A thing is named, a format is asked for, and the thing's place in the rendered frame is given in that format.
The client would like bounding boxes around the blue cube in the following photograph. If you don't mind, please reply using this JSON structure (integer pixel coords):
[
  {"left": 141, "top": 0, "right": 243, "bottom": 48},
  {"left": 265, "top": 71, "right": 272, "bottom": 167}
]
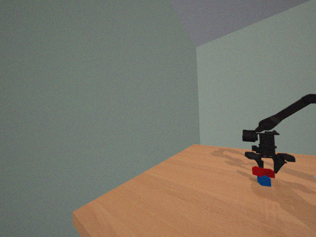
[{"left": 257, "top": 175, "right": 271, "bottom": 187}]

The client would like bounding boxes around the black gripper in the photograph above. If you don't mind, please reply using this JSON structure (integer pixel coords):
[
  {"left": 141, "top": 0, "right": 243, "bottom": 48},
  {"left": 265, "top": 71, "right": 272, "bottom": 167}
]
[{"left": 244, "top": 143, "right": 296, "bottom": 174}]

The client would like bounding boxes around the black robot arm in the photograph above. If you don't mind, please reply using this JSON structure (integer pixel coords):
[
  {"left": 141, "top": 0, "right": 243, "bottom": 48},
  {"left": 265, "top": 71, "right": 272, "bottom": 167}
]
[{"left": 242, "top": 94, "right": 316, "bottom": 144}]

